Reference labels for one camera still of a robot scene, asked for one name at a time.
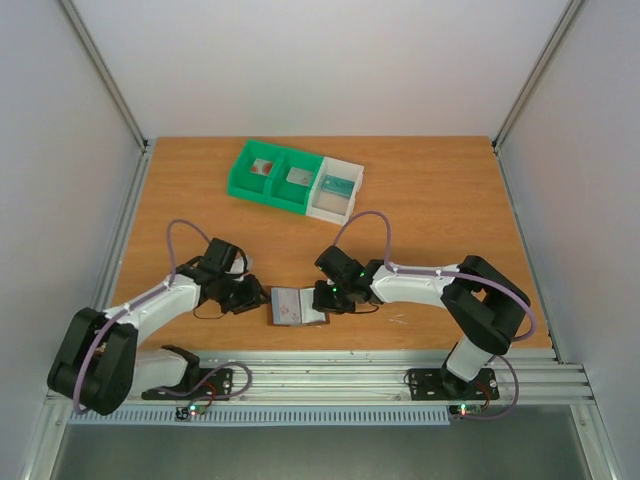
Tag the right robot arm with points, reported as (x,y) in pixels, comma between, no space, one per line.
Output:
(486,306)

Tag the green bin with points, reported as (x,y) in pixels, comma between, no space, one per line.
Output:
(287,196)
(243,182)

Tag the left frame post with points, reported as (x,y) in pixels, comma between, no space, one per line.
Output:
(91,49)

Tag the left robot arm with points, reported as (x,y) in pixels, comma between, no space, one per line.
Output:
(99,364)

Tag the grey slotted cable duct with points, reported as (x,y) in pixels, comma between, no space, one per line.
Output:
(269,416)

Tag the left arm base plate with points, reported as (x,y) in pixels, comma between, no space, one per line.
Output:
(219,383)

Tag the left green bin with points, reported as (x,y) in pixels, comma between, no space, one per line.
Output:
(243,182)

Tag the white bin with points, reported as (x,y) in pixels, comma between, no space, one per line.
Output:
(329,207)

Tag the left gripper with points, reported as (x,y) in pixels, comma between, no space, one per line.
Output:
(252,299)

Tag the white vip card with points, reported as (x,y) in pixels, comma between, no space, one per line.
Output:
(299,176)

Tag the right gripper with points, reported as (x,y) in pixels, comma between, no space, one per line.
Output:
(326,296)

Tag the frame post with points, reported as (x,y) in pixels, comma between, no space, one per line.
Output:
(91,49)
(551,47)

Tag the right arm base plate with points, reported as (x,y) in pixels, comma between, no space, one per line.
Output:
(431,384)

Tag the right frame post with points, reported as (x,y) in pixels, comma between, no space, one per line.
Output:
(551,47)

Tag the aluminium rail frame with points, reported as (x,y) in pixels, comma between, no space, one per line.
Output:
(375,377)

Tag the middle green bin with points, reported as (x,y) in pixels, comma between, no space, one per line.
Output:
(287,196)

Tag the white floral card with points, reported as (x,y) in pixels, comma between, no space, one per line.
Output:
(286,306)

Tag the teal vip card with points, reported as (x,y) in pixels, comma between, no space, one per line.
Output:
(338,186)

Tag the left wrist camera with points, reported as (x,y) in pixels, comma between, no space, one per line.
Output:
(246,263)

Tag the red patterned card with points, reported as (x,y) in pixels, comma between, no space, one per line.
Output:
(261,166)

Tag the brown leather card holder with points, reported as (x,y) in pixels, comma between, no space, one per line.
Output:
(310,317)

